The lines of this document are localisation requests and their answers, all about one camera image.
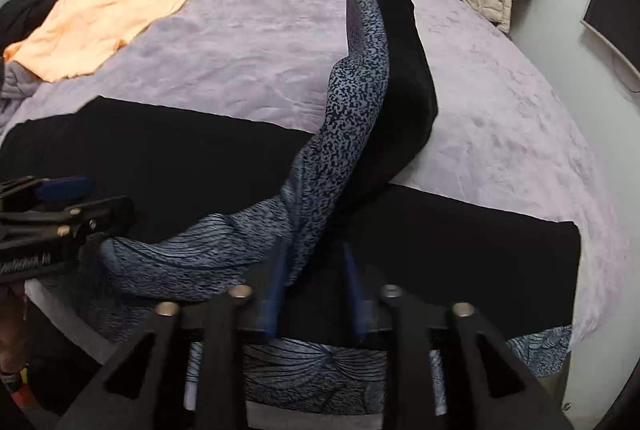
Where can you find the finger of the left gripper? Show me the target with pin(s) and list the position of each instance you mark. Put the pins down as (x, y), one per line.
(31, 193)

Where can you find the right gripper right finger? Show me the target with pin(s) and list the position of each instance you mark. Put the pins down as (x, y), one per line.
(447, 367)

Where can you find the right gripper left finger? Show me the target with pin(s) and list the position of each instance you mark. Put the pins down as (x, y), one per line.
(182, 369)

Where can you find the blue patterned fabric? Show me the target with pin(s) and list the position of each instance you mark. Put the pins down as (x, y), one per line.
(218, 249)

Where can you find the black pants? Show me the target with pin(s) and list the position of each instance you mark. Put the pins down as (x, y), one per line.
(179, 166)

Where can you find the black clothing pile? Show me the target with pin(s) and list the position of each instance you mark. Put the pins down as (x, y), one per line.
(19, 18)

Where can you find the person's left hand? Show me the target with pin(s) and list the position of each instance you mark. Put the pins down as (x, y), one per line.
(13, 333)

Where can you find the grey blanket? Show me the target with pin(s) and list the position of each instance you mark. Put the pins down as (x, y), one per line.
(17, 85)

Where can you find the lavender plush bedspread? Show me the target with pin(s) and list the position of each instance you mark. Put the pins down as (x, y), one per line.
(502, 137)

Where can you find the wall-mounted monitor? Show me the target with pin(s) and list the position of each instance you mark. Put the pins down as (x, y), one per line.
(616, 23)

